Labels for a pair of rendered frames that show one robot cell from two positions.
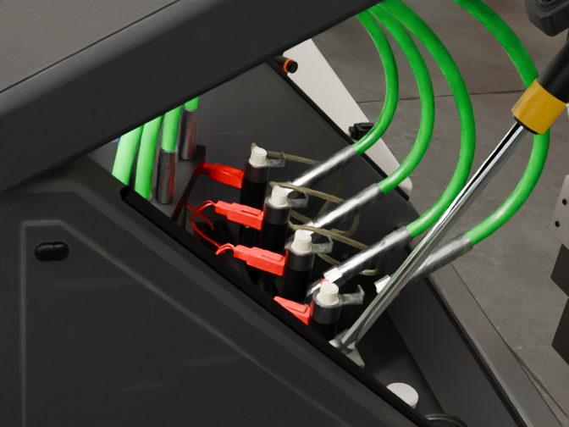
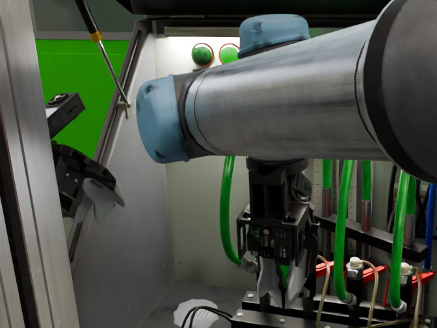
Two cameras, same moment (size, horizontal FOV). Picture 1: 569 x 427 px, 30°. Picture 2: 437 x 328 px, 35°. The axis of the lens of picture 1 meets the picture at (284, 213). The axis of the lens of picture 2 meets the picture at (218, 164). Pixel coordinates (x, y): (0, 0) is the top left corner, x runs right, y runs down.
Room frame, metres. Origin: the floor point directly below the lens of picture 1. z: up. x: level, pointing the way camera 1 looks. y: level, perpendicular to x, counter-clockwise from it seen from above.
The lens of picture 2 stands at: (1.45, -0.88, 1.68)
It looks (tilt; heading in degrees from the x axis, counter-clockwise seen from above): 21 degrees down; 133
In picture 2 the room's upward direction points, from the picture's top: 4 degrees counter-clockwise
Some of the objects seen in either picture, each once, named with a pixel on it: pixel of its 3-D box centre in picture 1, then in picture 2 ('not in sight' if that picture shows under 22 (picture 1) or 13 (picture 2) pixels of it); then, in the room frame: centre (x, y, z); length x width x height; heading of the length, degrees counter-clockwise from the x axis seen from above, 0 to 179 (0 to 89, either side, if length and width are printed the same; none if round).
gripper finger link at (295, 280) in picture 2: not in sight; (292, 284); (1.01, -0.29, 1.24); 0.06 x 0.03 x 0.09; 112
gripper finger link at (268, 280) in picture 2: not in sight; (267, 280); (0.98, -0.31, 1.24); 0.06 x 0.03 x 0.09; 112
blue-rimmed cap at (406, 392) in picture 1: (400, 397); not in sight; (0.94, -0.17, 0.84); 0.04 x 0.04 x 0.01
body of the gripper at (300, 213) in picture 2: not in sight; (276, 205); (1.00, -0.30, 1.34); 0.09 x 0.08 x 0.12; 112
